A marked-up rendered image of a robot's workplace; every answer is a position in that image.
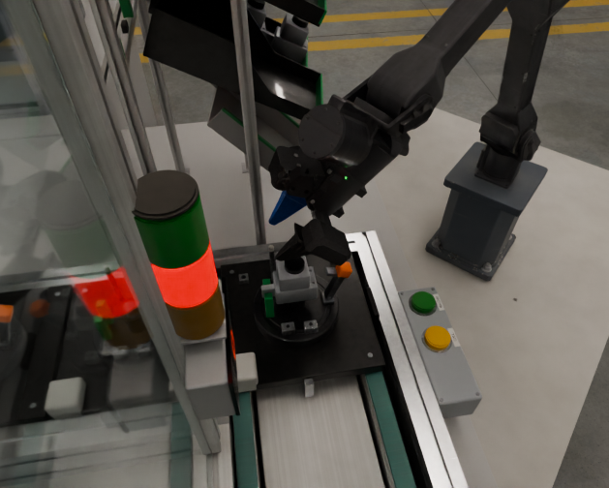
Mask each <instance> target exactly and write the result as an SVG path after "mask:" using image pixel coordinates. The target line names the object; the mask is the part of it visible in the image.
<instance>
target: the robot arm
mask: <svg viewBox="0 0 609 488"><path fill-rule="evenodd" d="M569 1H570V0H454V2H453V3H452V4H451V5H450V6H449V7H448V9H447V10H446V11H445V12H444V13H443V14H442V16H441V17H440V18H439V19H438V20H437V22H436V23H435V24H434V25H433V26H432V27H431V29H430V30H429V31H428V32H427V33H426V34H425V35H424V37H423V38H422V39H421V40H420V41H419V42H418V43H417V44H416V45H415V46H412V47H409V48H407V49H404V50H402V51H399V52H396V53H395V54H393V55H392V56H391V57H390V58H389V59H388V60H387V61H386V62H385V63H384V64H382V65H381V66H380V67H379V68H378V69H377V70H376V71H375V72H374V73H373V74H372V75H371V76H369V77H368V78H367V79H366V80H364V81H363V82H362V83H360V84H359V85H358V86H357V87H355V88H354V89H353V90H352V91H350V92H349V94H347V95H346V96H345V97H344V98H341V97H339V96H337V95H335V94H333V95H332V96H331V98H330V100H329V102H328V104H324V105H319V106H316V107H314V108H312V109H311V110H310V111H309V112H308V113H307V114H305V115H304V116H303V118H302V120H301V122H300V125H299V129H298V142H299V146H298V145H297V146H292V147H285V146H278V147H277V148H276V151H275V153H274V155H273V158H272V160H271V162H270V165H269V167H268V171H269V172H270V176H271V184H272V186H273V187H274V188H275V189H277V190H280V191H283V192H282V193H281V195H280V198H279V200H278V202H277V204H276V206H275V208H274V210H273V212H272V214H271V216H270V218H269V220H268V222H269V224H271V225H273V226H275V225H277V224H279V223H281V222H283V221H284V220H285V219H286V218H288V217H289V216H291V215H292V214H294V213H296V212H297V211H299V210H300V209H302V208H303V207H305V206H306V205H307V207H308V208H309V209H310V210H311V214H312V217H313V220H311V221H310V222H309V223H308V224H307V225H305V226H304V227H302V226H300V225H298V224H297V223H294V231H295V234H294V236H293V237H292V238H291V239H290V240H289V241H288V242H287V243H286V244H285V245H284V247H283V248H282V249H281V250H280V251H279V252H278V254H277V255H276V256H275V259H276V260H279V261H283V260H287V259H294V258H298V257H303V256H307V255H311V254H313V255H315V256H317V257H319V258H322V259H325V260H327V261H330V262H332V263H334V264H336V265H339V266H341V265H342V264H344V263H345V262H346V261H347V260H348V259H350V245H349V242H348V240H347V237H346V234H345V233H343V232H342V231H340V230H338V229H336V228H334V227H332V226H331V222H330V219H329V216H331V215H334V216H336V217H338V218H340V217H342V216H343V215H344V214H345V212H344V209H343V205H345V204H346V203H347V202H348V201H349V200H350V199H351V198H352V197H353V196H354V195H358V196H359V197H361V198H363V197H364V196H365V195H366V194H367V191H366V188H365V185H366V184H368V183H369V182H370V181H371V180H372V179H373V178H374V177H375V176H376V175H377V174H378V173H379V172H381V171H382V170H383V169H384V168H385V167H386V166H387V165H388V164H389V163H391V162H392V161H393V160H394V159H395V158H396V157H397V156H398V155H399V154H400V155H402V156H407V155H408V154H409V142H410V139H411V137H410V136H409V134H408V133H407V132H408V131H410V130H412V129H416V128H418V127H419V126H421V125H422V124H424V123H425V122H427V121H428V119H429V117H430V116H431V114H432V112H433V110H434V108H435V107H436V105H437V104H438V103H439V101H440V100H441V98H442V95H443V89H444V84H445V79H446V77H447V76H448V74H449V73H450V72H451V70H452V69H453V68H454V67H455V66H456V64H457V63H458V62H459V61H460V60H461V59H462V57H463V56H464V55H465V54H466V53H467V52H468V50H469V49H470V48H471V47H472V46H473V45H474V43H475V42H476V41H477V40H478V39H479V38H480V36H481V35H482V34H483V33H484V32H485V31H486V30H487V28H488V27H489V26H490V25H491V24H492V23H493V21H494V20H495V19H496V18H497V17H498V16H499V14H500V13H501V12H502V11H503V10H504V9H505V7H507V9H508V12H509V14H510V16H511V18H512V24H511V29H510V35H509V40H508V46H507V51H506V56H505V61H504V66H503V72H502V82H501V87H500V93H499V97H498V102H497V103H496V104H495V105H494V106H493V107H492V108H491V109H489V110H488V111H487V112H486V113H485V114H484V115H483V116H482V117H481V126H480V129H479V132H480V140H481V141H483V142H485V143H487V144H486V145H485V146H484V148H483V149H482V150H481V154H480V157H479V160H478V163H477V166H476V167H477V168H478V170H477V171H476V172H475V174H474V176H476V177H478V178H480V179H483V180H485V181H488V182H490V183H493V184H495V185H498V186H500V187H502V188H505V189H508V188H509V187H510V185H511V184H512V182H513V181H514V179H515V178H516V177H517V175H518V174H519V172H520V166H521V164H522V162H523V161H524V160H525V161H530V160H532V159H533V155H534V153H535V151H536V150H537V149H538V146H539V144H540V143H541V141H540V139H539V137H538V135H537V133H536V125H537V119H538V117H537V114H536V112H535V110H534V107H533V104H532V97H533V91H534V87H535V84H536V80H537V76H538V72H539V68H540V65H541V60H542V56H543V52H544V48H545V45H546V41H547V37H548V34H549V30H550V26H551V22H552V18H553V16H554V15H555V14H556V13H557V12H558V11H559V10H560V9H561V8H562V7H563V6H564V5H566V4H567V3H568V2H569Z"/></svg>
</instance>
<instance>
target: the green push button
mask: <svg viewBox="0 0 609 488"><path fill-rule="evenodd" d="M411 305H412V307H413V309H414V310H415V311H417V312H419V313H422V314H427V313H430V312H432V311H433V310H434V308H435V306H436V300H435V298H434V296H433V295H432V294H430V293H429V292H426V291H419V292H416V293H415V294H414V295H413V296H412V298H411Z"/></svg>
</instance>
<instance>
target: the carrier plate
mask: <svg viewBox="0 0 609 488"><path fill-rule="evenodd" d="M305 257H306V261H307V264H308V266H313V268H314V272H315V275H318V276H320V277H321V278H322V279H324V280H325V281H326V282H327V283H330V281H331V279H332V278H333V276H326V272H325V268H326V267H336V264H333V265H330V262H329V261H327V260H325V259H322V258H319V257H317V256H315V255H313V254H311V255H307V256H305ZM347 262H349V263H350V266H351V269H352V273H351V274H350V276H349V277H348V278H345V279H344V281H343V283H342V284H341V286H340V287H339V288H338V290H337V291H336V294H337V296H338V300H339V316H338V320H337V323H336V325H335V327H334V329H333V330H332V332H331V333H330V334H329V335H328V336H327V337H326V338H325V339H323V340H322V341H320V342H319V343H317V344H315V345H312V346H310V347H306V348H286V347H282V346H279V345H277V344H274V343H273V342H271V341H269V340H268V339H267V338H265V337H264V336H263V335H262V334H261V332H260V331H259V329H258V327H257V325H256V322H255V317H254V309H253V305H254V299H255V296H256V294H257V292H258V290H259V288H260V287H261V286H262V280H263V279H270V278H271V270H270V259H264V260H256V261H248V262H240V263H233V264H225V265H221V281H222V278H224V277H226V282H227V287H228V296H229V302H230V307H231V311H232V319H233V332H234V342H235V354H239V353H246V352H253V353H254V354H255V356H256V362H257V371H258V380H259V382H258V384H257V390H261V389H267V388H273V387H280V386H286V385H293V384H299V383H304V380H305V379H310V378H313V379H314V381H323V380H330V379H337V378H342V377H349V376H355V375H362V374H368V373H375V372H380V371H384V368H385V362H384V358H383V355H382V352H381V346H380V343H379V340H378V336H377V333H376V330H375V327H374V324H373V321H372V318H371V315H370V311H369V308H368V305H367V301H366V298H365V295H364V292H363V288H362V286H361V283H360V280H359V276H358V273H357V270H356V267H355V263H354V260H353V257H352V253H351V251H350V259H348V260H347ZM245 273H248V278H249V284H242V285H240V284H239V274H245Z"/></svg>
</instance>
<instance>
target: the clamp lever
mask: <svg viewBox="0 0 609 488"><path fill-rule="evenodd" d="M325 272H326V276H333V278H332V279H331V281H330V283H329V285H328V286H327V288H326V290H325V291H324V296H325V298H326V299H332V298H333V296H334V294H335V293H336V291H337V290H338V288H339V287H340V286H341V284H342V283H343V281H344V279H345V278H348V277H349V276H350V274H351V273H352V269H351V266H350V263H349V262H345V263H344V264H342V265H341V266H339V265H336V267H326V268H325Z"/></svg>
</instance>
